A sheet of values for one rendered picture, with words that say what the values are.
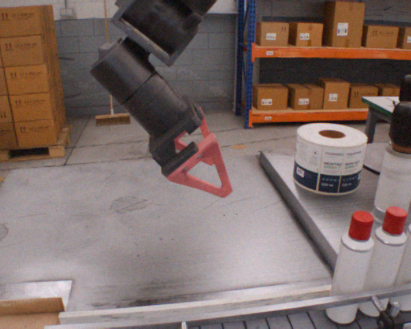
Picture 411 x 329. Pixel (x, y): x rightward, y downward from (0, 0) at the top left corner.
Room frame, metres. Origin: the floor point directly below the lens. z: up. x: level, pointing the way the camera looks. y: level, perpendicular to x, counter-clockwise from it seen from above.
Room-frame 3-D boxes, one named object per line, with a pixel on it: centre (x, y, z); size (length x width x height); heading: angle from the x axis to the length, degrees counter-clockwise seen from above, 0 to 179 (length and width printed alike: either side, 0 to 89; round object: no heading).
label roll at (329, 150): (1.01, -0.36, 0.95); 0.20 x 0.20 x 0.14
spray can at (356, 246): (0.47, -0.24, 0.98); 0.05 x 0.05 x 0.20
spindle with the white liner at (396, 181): (0.79, -0.47, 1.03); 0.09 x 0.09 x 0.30
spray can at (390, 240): (0.48, -0.30, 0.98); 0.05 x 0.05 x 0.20
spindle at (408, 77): (1.14, -0.67, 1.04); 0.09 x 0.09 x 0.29
